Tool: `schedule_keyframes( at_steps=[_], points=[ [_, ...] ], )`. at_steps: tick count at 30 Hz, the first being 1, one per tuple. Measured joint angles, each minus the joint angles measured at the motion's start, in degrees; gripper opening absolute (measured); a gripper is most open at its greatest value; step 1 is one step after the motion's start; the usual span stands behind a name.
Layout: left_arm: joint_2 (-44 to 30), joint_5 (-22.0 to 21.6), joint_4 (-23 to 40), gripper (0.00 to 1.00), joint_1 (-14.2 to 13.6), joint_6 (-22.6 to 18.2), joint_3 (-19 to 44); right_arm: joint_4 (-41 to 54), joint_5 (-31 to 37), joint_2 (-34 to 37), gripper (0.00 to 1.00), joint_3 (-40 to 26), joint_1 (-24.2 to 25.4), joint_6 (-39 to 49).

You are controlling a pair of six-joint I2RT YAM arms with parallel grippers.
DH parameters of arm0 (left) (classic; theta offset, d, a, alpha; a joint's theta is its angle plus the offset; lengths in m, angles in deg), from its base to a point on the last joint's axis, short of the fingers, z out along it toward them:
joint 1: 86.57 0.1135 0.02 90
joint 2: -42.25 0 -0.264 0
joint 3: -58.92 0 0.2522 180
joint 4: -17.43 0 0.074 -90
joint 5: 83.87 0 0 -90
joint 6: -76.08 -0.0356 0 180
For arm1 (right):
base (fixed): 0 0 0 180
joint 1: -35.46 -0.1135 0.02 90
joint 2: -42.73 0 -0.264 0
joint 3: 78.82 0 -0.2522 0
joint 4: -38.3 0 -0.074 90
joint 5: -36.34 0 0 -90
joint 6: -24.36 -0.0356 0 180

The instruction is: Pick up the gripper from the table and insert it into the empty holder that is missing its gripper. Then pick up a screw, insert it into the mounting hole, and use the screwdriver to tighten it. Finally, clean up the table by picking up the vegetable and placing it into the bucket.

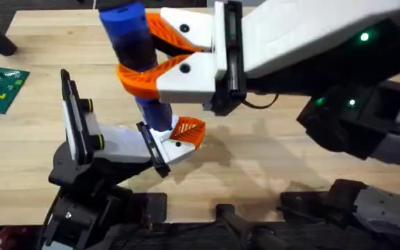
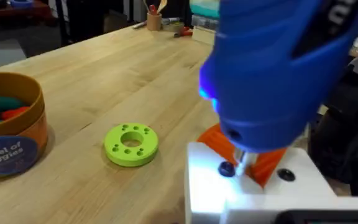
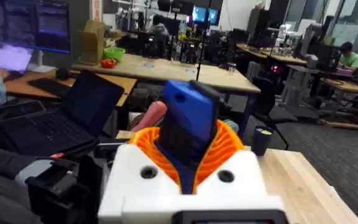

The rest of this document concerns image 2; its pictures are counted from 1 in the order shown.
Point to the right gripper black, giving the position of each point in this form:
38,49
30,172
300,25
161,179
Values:
346,140

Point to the left gripper white and orange finger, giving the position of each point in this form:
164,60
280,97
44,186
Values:
207,186

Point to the blue electric screwdriver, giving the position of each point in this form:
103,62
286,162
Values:
269,77

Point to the green disc with holes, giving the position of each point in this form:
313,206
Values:
131,144

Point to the pale wooden box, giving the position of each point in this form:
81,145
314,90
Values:
203,35

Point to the tape roll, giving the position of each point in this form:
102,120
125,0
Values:
173,27

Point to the clear plastic box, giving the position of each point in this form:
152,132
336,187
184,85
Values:
204,22

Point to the white marker pen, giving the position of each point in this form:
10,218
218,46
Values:
166,21

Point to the wooden cup with tools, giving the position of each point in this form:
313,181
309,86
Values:
153,21

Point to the teal box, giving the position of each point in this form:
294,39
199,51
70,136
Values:
204,7

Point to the orange tub of toy vegetables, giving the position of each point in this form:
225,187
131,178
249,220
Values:
11,133

